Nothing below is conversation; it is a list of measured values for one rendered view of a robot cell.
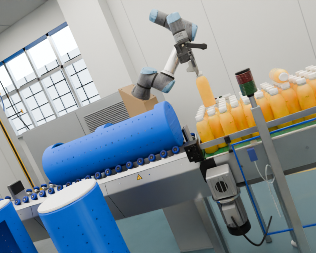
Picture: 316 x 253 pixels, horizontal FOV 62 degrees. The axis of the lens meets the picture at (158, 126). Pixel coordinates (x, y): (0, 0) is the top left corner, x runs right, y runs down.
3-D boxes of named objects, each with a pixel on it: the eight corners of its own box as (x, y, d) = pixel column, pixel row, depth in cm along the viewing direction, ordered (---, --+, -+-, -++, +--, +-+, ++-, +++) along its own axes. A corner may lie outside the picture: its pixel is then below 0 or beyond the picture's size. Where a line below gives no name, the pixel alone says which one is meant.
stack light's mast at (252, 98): (246, 108, 113) (233, 73, 110) (261, 103, 111) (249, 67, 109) (248, 111, 107) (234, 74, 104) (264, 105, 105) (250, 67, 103)
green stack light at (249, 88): (241, 95, 112) (238, 84, 111) (257, 89, 110) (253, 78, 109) (243, 97, 106) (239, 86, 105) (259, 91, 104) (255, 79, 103)
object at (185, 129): (190, 143, 162) (182, 125, 160) (194, 142, 161) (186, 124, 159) (188, 149, 152) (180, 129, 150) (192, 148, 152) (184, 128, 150)
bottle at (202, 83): (218, 102, 151) (206, 71, 148) (207, 107, 150) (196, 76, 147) (212, 103, 158) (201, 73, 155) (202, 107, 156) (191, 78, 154)
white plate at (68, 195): (84, 196, 107) (86, 199, 107) (102, 172, 134) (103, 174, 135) (25, 219, 110) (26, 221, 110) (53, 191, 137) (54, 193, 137)
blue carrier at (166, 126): (76, 175, 197) (60, 140, 193) (186, 138, 171) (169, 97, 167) (53, 193, 170) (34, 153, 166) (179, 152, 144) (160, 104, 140)
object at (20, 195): (26, 198, 201) (16, 180, 199) (30, 197, 200) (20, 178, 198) (16, 205, 192) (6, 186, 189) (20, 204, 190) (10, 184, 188)
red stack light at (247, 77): (237, 84, 111) (234, 75, 111) (253, 78, 109) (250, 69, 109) (239, 85, 105) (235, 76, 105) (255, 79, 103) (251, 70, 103)
